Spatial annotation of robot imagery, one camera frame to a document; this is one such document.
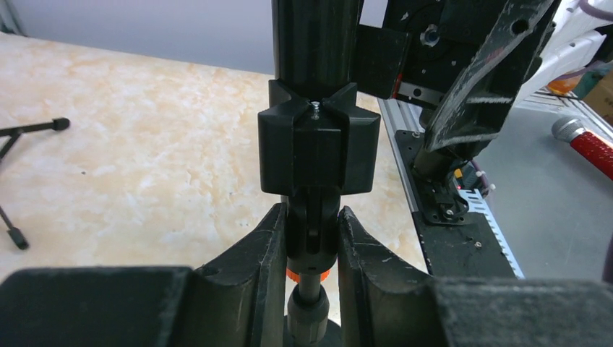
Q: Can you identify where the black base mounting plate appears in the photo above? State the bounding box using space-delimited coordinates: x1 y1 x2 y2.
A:
393 130 524 278

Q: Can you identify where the black microphone orange end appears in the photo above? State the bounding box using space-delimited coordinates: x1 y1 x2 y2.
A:
271 0 363 100

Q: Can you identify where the shock mount tripod stand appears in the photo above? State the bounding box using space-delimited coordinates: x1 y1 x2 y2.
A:
0 117 72 252

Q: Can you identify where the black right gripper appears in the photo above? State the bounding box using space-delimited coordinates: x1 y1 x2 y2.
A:
352 0 560 153

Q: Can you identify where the round base clamp stand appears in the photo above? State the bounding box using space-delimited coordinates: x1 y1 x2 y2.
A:
258 80 381 346

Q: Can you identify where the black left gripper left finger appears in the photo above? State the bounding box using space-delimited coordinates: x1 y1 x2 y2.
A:
1 203 286 346

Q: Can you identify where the red microphone silver head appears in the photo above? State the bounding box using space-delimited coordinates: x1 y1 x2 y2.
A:
551 117 612 179

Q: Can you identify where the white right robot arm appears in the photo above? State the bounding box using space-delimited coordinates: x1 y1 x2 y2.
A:
353 1 612 179

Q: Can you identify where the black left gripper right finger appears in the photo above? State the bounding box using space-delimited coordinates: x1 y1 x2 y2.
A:
338 207 612 346

